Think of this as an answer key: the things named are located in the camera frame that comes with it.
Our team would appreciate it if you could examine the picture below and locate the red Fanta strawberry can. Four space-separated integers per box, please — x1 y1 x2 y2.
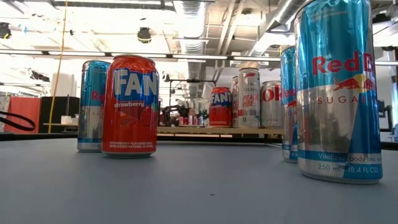
209 86 233 128
101 54 160 159

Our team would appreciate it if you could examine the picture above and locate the silver Diet Coke can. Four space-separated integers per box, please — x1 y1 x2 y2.
260 80 283 129

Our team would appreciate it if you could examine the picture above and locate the black thin-bar stand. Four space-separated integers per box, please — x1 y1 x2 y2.
169 78 218 108

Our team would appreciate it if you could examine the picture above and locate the blue silver Red Bull can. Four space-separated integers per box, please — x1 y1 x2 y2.
294 0 384 185
76 60 112 153
279 45 299 164

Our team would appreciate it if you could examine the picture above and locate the black dome fixture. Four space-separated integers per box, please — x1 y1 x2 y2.
136 27 152 44

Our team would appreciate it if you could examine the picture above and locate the red panel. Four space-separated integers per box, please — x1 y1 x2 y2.
3 95 42 134

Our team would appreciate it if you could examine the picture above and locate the black desk stand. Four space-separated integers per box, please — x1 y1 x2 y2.
377 99 393 131

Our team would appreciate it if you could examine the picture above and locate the black hanging lamp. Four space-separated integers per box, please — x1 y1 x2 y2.
0 22 12 40

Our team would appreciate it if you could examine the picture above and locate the wooden shelf with black frame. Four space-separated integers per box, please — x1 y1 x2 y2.
157 125 284 139

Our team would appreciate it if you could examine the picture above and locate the silver ventilation duct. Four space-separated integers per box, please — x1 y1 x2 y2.
172 0 209 94
245 0 312 58

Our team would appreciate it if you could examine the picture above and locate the yellow cable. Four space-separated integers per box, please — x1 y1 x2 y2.
47 0 69 134

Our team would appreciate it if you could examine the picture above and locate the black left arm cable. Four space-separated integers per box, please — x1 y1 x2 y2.
0 111 36 132

